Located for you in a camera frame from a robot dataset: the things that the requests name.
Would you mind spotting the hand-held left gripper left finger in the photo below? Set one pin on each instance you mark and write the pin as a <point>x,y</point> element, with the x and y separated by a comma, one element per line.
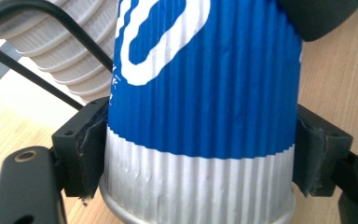
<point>74,149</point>

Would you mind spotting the stack of white ribbed cups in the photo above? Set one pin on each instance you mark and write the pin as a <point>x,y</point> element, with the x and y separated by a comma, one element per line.
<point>59,40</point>

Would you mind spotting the blue and white paper cup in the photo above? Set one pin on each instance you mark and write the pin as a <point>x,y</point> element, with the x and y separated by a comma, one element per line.
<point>205,109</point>

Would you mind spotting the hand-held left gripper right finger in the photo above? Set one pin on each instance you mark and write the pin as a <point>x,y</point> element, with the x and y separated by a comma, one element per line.
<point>320,155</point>

